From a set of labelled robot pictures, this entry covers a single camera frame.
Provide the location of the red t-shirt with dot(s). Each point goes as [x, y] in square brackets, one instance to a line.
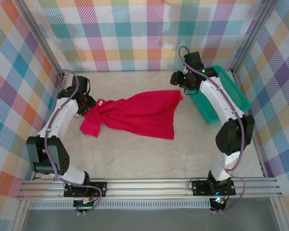
[135, 115]

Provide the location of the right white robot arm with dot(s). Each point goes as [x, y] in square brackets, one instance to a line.
[216, 101]

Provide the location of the teal plastic mesh basket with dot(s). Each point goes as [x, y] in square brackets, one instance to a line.
[233, 91]

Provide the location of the aluminium side rail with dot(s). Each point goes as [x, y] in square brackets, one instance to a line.
[257, 154]
[60, 80]

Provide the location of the aluminium frame post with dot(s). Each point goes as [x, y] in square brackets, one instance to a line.
[41, 36]
[252, 36]

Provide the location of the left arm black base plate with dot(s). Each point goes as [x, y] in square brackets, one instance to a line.
[101, 186]

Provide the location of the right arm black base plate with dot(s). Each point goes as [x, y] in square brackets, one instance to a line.
[198, 187]

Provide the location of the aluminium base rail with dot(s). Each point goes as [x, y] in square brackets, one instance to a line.
[147, 188]

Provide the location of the aluminium frame leg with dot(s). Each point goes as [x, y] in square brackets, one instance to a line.
[280, 216]
[19, 216]

